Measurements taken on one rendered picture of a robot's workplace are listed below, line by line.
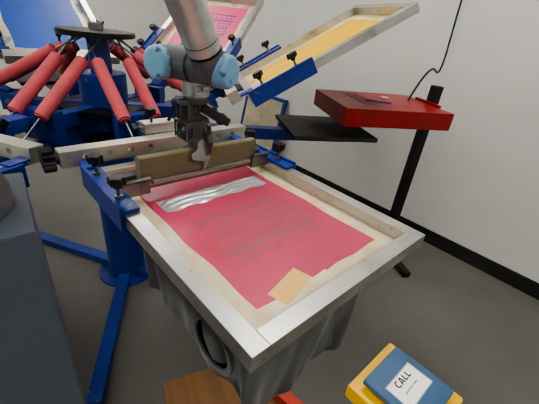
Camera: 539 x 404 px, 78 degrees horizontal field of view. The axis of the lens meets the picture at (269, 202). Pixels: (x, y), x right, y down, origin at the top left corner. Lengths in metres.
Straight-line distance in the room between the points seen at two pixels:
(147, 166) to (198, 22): 0.41
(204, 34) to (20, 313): 0.56
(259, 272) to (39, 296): 0.41
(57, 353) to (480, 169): 2.53
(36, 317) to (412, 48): 2.67
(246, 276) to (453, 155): 2.20
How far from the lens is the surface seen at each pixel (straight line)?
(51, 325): 0.55
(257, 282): 0.71
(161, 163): 0.98
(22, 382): 0.61
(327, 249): 0.84
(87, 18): 2.74
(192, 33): 0.73
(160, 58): 0.84
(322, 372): 1.79
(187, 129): 0.96
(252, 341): 0.57
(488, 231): 2.78
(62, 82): 1.52
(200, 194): 1.01
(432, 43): 2.76
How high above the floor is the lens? 1.43
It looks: 29 degrees down
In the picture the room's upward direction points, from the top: 7 degrees clockwise
